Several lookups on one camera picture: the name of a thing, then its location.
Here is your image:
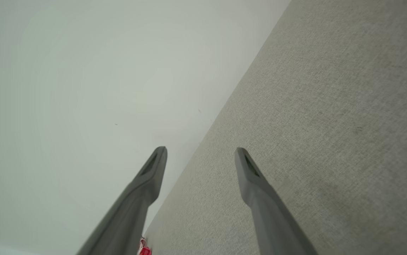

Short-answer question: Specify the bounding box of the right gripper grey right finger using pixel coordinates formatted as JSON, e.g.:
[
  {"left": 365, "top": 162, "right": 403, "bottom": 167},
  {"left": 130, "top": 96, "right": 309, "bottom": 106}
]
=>
[{"left": 234, "top": 147, "right": 318, "bottom": 255}]

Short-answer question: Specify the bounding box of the grey fabric sofa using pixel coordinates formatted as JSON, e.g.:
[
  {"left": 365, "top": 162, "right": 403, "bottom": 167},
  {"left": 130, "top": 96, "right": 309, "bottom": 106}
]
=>
[{"left": 143, "top": 0, "right": 407, "bottom": 255}]

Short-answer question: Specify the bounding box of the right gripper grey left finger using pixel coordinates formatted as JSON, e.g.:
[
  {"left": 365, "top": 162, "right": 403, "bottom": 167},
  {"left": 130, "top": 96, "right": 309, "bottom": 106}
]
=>
[{"left": 77, "top": 146, "right": 168, "bottom": 255}]

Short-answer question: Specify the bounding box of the red jersey with white sleeves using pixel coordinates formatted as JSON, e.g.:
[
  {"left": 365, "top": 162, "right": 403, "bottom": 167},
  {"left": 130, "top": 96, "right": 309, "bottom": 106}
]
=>
[{"left": 138, "top": 237, "right": 151, "bottom": 255}]

